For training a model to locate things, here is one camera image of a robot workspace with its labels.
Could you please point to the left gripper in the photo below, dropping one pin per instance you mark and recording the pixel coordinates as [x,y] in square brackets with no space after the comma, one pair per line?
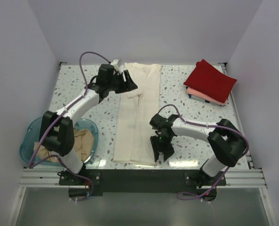
[127,85]

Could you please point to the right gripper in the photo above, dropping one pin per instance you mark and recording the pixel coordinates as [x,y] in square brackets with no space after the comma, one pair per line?
[167,151]

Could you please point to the cream white t-shirt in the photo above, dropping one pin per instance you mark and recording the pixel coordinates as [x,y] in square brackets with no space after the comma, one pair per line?
[137,107]

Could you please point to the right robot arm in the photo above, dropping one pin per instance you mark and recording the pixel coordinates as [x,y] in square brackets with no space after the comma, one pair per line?
[227,143]

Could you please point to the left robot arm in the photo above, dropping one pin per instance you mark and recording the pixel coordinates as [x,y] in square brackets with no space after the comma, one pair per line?
[57,128]

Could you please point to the folded pink t-shirt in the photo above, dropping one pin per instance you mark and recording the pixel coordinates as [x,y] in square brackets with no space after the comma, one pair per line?
[204,96]

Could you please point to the tan t-shirt in basket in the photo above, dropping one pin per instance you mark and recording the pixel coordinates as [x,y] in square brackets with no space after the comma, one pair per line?
[83,143]

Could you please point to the folded red t-shirt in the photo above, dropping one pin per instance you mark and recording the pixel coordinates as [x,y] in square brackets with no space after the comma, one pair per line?
[206,79]

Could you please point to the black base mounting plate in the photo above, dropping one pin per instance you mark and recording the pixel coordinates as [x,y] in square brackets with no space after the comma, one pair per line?
[97,182]

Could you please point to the teal plastic basket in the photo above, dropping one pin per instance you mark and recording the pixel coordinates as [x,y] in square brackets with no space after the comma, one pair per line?
[33,131]

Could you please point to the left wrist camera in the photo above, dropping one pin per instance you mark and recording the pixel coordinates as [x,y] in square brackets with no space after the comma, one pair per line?
[116,64]

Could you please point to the aluminium frame rail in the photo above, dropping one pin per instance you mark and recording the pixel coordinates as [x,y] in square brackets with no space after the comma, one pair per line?
[39,178]

